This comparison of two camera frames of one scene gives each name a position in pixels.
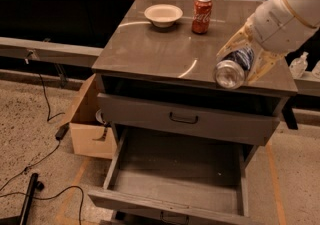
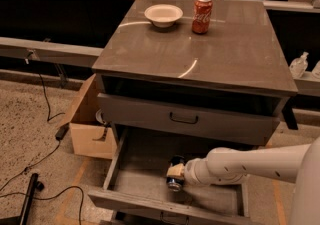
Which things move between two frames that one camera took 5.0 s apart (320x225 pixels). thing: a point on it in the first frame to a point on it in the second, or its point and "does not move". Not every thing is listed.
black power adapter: [62, 131] does not move
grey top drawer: [250, 124] does not move
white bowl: [163, 15] does not move
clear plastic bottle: [298, 66] does not move
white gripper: [277, 26] to [192, 171]
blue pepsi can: [231, 69] to [175, 184]
